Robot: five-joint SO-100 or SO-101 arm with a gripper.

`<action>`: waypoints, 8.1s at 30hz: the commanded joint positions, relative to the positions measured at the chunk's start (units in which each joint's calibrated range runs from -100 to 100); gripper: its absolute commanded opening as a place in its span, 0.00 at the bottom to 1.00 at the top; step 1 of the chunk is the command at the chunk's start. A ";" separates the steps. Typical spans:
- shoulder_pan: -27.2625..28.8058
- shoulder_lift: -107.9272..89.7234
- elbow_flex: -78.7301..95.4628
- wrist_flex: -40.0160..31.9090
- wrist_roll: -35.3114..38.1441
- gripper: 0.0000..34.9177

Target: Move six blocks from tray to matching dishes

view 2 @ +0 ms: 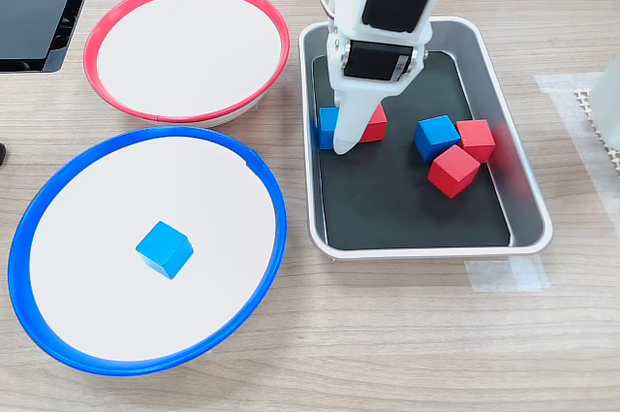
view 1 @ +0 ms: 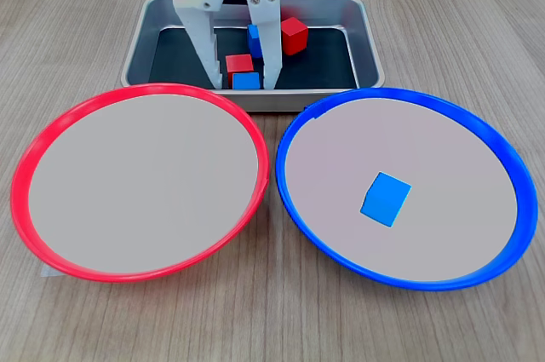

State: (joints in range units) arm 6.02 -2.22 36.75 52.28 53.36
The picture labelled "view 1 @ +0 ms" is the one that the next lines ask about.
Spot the blue cube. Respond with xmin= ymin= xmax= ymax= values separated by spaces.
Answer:
xmin=359 ymin=171 xmax=413 ymax=228
xmin=232 ymin=72 xmax=261 ymax=90
xmin=246 ymin=23 xmax=264 ymax=60

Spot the red cube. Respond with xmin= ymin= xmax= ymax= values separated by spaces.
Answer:
xmin=225 ymin=54 xmax=255 ymax=87
xmin=280 ymin=16 xmax=309 ymax=57

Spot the black tray mat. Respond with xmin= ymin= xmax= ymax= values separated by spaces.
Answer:
xmin=148 ymin=26 xmax=358 ymax=90

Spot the steel tray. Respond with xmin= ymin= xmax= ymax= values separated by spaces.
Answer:
xmin=120 ymin=0 xmax=387 ymax=112

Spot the red-rimmed white plate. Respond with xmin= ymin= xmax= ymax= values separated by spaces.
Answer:
xmin=10 ymin=83 xmax=272 ymax=284

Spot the blue-rimmed white plate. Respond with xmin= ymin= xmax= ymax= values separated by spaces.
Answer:
xmin=275 ymin=87 xmax=538 ymax=291

